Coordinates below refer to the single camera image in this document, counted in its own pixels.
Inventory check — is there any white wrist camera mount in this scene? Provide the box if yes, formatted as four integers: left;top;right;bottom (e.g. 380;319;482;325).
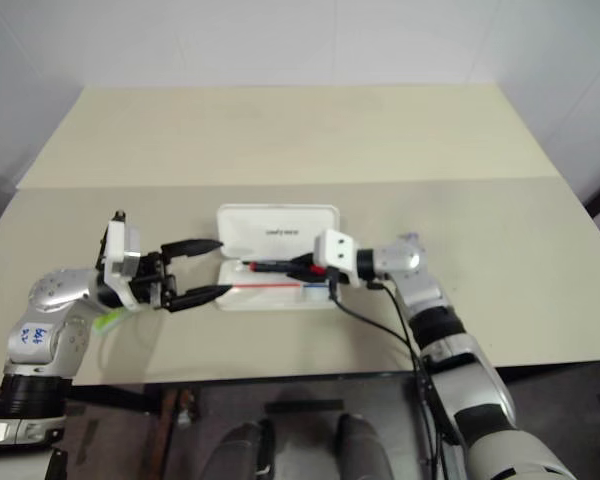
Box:
97;213;144;312
313;228;362;289

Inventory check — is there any white plastic pencil case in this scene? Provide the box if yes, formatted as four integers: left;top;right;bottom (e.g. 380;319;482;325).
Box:
214;202;343;313

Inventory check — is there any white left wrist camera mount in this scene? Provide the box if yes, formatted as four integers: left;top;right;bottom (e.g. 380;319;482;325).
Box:
97;213;144;312

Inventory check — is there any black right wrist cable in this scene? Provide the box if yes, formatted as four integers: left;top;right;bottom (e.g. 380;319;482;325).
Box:
328;285;415;351

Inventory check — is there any black marker with red cap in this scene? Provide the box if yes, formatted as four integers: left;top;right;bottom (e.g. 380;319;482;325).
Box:
248;259;327;277

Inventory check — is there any thin red and blue pen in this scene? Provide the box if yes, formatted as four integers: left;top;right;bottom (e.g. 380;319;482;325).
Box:
231;282;327;292

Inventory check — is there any black table frame beam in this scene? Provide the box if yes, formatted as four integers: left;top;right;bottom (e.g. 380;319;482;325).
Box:
68;383;152;417

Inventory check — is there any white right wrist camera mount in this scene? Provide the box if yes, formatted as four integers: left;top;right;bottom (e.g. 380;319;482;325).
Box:
313;228;362;289

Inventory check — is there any white sticker with blue writing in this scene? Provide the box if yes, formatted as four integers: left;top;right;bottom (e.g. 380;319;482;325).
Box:
18;323;52;348

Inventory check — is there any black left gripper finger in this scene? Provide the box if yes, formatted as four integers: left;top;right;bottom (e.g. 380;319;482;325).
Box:
160;238;225;262
167;283;234;314

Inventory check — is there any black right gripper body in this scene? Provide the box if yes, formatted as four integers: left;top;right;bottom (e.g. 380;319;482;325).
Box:
301;252;342;290

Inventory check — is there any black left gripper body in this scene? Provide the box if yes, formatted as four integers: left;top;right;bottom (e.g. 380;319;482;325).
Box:
127;251;178;312

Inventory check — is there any brown rusty bracket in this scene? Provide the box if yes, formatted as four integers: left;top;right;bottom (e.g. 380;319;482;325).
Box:
158;389;202;429

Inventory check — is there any light green marker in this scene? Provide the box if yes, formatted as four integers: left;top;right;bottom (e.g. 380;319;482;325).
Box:
92;308;130;337

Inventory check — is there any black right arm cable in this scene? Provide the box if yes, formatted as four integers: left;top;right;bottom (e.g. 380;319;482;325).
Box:
367;280;449;480

